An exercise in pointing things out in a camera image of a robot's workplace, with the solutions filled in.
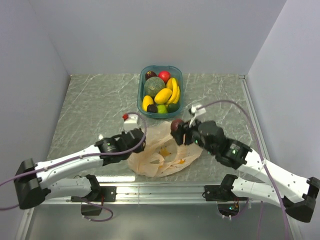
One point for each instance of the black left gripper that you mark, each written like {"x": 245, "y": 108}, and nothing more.
{"x": 141, "y": 148}

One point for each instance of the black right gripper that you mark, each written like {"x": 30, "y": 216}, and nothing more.
{"x": 184, "y": 128}

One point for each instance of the dark red round fruit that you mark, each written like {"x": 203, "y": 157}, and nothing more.
{"x": 175, "y": 124}

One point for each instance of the translucent orange plastic bag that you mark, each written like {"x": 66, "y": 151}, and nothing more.
{"x": 162, "y": 156}

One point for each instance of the dark brown small fruit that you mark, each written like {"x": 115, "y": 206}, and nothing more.
{"x": 152, "y": 108}

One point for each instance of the dark green avocado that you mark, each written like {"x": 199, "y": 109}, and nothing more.
{"x": 172, "y": 107}

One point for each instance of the yellow mango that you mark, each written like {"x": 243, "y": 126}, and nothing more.
{"x": 147, "y": 100}
{"x": 163, "y": 96}

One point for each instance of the yellow banana bunch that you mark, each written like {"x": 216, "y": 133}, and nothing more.
{"x": 173, "y": 85}

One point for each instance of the green netted melon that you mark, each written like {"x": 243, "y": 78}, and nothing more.
{"x": 153, "y": 85}

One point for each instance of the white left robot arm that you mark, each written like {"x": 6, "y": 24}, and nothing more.
{"x": 37, "y": 182}

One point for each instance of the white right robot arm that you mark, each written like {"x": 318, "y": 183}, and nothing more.
{"x": 295, "y": 194}

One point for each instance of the teal plastic fruit tray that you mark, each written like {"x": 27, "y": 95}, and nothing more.
{"x": 177, "y": 74}

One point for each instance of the green lime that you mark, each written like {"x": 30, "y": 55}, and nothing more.
{"x": 162, "y": 109}

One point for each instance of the dark brown avocado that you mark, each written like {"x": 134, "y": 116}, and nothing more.
{"x": 149, "y": 74}

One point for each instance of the red apple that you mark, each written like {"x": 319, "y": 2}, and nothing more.
{"x": 164, "y": 75}

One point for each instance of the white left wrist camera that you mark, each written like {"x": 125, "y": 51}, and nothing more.
{"x": 130, "y": 122}

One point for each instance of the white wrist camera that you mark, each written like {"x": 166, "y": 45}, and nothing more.
{"x": 196, "y": 111}
{"x": 130, "y": 122}

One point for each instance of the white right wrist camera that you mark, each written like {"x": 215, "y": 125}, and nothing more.
{"x": 196, "y": 111}

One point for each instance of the aluminium right side rail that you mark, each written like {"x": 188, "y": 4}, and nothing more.
{"x": 260, "y": 142}

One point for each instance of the aluminium rail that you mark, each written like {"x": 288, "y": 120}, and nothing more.
{"x": 260, "y": 142}
{"x": 157, "y": 193}

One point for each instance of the aluminium front rail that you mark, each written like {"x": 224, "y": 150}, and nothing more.
{"x": 157, "y": 193}

